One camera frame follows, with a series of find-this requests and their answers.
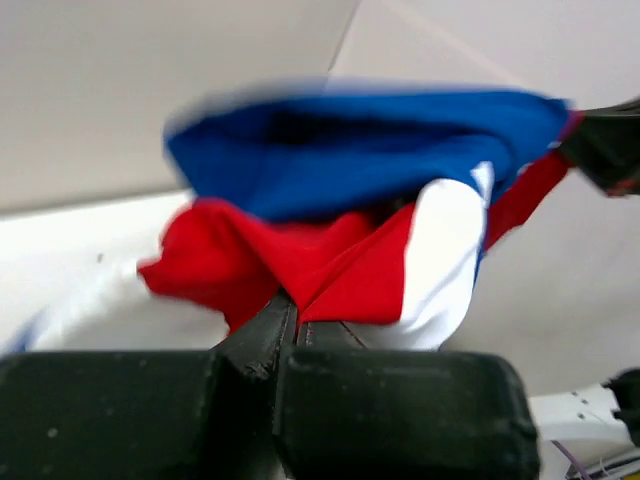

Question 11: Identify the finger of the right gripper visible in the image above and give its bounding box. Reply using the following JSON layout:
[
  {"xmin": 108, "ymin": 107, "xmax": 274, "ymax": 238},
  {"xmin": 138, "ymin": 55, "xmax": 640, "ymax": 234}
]
[{"xmin": 559, "ymin": 97, "xmax": 639, "ymax": 197}]

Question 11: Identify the red white blue jacket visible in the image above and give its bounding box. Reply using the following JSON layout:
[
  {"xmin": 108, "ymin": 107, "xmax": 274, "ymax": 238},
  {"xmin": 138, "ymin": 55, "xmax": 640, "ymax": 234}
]
[{"xmin": 137, "ymin": 89, "xmax": 571, "ymax": 350}]

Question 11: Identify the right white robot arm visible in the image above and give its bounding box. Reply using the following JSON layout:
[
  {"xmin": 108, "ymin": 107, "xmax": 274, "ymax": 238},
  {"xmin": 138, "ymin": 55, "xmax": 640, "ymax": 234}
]
[{"xmin": 529, "ymin": 98, "xmax": 639, "ymax": 447}]

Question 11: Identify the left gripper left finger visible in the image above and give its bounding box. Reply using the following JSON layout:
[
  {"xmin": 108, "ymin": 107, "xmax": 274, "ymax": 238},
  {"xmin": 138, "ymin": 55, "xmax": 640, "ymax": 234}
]
[{"xmin": 213, "ymin": 290, "xmax": 298, "ymax": 380}]

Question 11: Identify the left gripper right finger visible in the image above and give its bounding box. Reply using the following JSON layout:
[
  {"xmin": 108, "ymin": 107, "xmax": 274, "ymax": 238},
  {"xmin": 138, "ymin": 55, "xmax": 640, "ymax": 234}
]
[{"xmin": 297, "ymin": 321, "xmax": 366, "ymax": 349}]

